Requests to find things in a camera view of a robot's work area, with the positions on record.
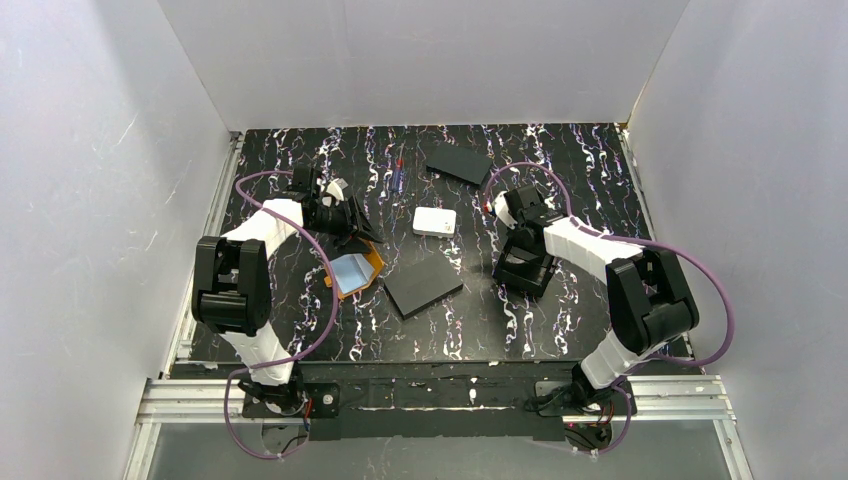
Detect orange leather card holder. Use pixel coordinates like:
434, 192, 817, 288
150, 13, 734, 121
324, 241, 385, 300

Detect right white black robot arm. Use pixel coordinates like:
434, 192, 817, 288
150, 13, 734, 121
486, 186, 699, 411

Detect aluminium front frame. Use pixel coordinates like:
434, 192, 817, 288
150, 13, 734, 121
124, 372, 752, 479

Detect flat black box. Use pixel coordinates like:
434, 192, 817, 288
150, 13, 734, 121
426, 144, 493, 187

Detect black plastic box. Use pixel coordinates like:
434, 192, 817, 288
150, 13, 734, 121
493, 233, 555, 297

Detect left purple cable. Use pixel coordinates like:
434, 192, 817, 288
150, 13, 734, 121
223, 169, 342, 461

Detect white rectangular box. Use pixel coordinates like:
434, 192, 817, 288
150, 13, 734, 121
412, 206, 457, 238

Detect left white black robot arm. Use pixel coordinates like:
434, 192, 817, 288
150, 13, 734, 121
191, 167, 383, 387

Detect blue red screwdriver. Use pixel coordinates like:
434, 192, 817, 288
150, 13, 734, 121
390, 153, 404, 193

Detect black network switch box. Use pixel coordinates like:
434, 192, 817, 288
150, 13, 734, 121
383, 254, 464, 320

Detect left aluminium side rail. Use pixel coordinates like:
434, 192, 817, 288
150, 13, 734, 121
156, 131, 245, 380

